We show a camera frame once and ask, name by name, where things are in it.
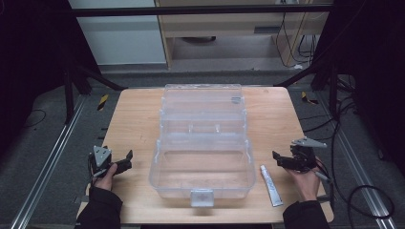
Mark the person's right hand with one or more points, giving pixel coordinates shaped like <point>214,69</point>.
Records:
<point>306,186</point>

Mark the yellow black floor tape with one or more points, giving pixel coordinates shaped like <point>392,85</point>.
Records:
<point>102,102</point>
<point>308,98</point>

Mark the person's left hand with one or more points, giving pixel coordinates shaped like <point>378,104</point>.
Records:
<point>106,181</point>

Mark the black metal stand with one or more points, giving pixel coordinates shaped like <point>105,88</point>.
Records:
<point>328,82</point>
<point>74,86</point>

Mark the clear plastic storage box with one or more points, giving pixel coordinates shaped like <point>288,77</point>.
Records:
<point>202,149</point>

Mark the black curtain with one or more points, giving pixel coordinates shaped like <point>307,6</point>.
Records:
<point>375,63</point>
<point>31,57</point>

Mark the black metal crossbar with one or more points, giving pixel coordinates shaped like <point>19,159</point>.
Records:
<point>197,10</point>

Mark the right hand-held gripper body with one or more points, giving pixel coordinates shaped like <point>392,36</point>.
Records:
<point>302,156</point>

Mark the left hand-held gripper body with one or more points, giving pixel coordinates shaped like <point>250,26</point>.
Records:
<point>101,156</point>

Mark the aluminium floor rail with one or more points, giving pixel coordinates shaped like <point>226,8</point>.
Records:
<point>47,165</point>
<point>359,178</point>

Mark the white cabinet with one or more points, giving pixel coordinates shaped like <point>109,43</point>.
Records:
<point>121,38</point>

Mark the light wooden desk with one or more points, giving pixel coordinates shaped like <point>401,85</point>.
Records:
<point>223,28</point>

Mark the white squeeze tube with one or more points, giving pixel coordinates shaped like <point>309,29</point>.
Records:
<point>271,186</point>

